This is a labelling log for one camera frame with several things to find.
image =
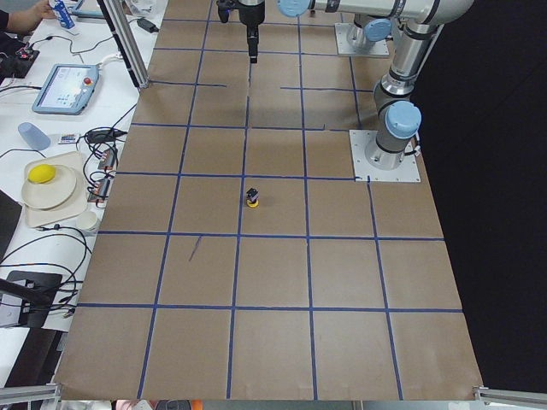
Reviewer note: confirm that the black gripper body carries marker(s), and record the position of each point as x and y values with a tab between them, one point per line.
249	13

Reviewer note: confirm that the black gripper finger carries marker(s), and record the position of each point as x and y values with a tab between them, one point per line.
252	42

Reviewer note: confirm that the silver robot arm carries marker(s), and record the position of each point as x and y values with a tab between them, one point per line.
366	31
399	119

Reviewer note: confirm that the person's hand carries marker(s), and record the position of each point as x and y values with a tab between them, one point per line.
44	10

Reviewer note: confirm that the black power adapter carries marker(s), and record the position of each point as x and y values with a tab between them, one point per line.
147	25

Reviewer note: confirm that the blue white carton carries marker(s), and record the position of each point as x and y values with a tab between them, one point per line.
62	14

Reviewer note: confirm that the blue teach pendant tablet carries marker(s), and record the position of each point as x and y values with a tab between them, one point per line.
67	89

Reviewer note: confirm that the translucent blue plastic cup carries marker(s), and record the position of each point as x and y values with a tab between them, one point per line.
33	136

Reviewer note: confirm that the white paper cup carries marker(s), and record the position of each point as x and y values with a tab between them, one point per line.
88	223

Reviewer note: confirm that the yellow lemon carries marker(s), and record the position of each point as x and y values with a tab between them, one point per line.
41	174

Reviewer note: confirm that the beige round plate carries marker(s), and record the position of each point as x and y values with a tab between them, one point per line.
52	193

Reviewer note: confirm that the beige rectangular tray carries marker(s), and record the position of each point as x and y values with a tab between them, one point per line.
73	206

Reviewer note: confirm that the black laptop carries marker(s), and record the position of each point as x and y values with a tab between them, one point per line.
10	212

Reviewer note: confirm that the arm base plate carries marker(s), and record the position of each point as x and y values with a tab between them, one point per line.
379	50
372	164

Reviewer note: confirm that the aluminium frame post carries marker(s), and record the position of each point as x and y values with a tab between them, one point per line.
119	26

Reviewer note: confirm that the black camera stand base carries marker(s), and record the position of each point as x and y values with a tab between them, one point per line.
38	288

